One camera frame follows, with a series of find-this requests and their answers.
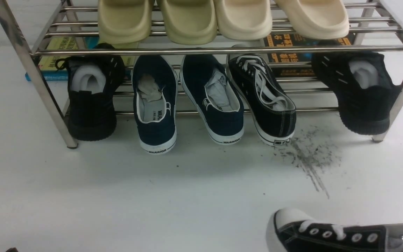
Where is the black canvas sneaker white toe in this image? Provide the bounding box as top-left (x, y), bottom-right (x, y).
top-left (266, 208), bottom-right (403, 252)

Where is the black canvas laced sneaker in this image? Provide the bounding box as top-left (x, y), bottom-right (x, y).
top-left (226, 54), bottom-right (297, 146)

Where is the silver metal shoe rack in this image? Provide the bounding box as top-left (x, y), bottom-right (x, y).
top-left (0, 0), bottom-right (403, 149)

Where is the navy slip-on shoe right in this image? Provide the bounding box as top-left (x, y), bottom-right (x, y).
top-left (179, 54), bottom-right (245, 146)

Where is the navy slip-on shoe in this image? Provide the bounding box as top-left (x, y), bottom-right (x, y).
top-left (131, 55), bottom-right (178, 155)
top-left (179, 54), bottom-right (245, 146)

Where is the navy slip-on shoe left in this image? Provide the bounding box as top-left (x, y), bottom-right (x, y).
top-left (131, 55), bottom-right (178, 155)

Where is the black knit sneaker right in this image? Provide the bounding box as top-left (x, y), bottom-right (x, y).
top-left (311, 52), bottom-right (401, 135)

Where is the black knit sneaker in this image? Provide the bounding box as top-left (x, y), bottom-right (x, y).
top-left (311, 52), bottom-right (401, 135)
top-left (55, 55), bottom-right (125, 141)

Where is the cream foam slipper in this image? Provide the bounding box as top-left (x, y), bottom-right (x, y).
top-left (275, 0), bottom-right (350, 40)
top-left (214, 0), bottom-right (273, 41)

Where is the black orange book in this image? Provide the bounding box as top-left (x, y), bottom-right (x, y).
top-left (259, 33), bottom-right (355, 79)

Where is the olive green foam slipper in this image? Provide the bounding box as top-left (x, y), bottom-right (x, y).
top-left (98, 0), bottom-right (155, 45)
top-left (157, 0), bottom-right (218, 45)

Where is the black knit sneaker left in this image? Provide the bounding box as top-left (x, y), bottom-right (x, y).
top-left (55, 55), bottom-right (125, 141)

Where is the yellow blue book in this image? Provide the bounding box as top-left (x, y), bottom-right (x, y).
top-left (25, 36), bottom-right (140, 82)

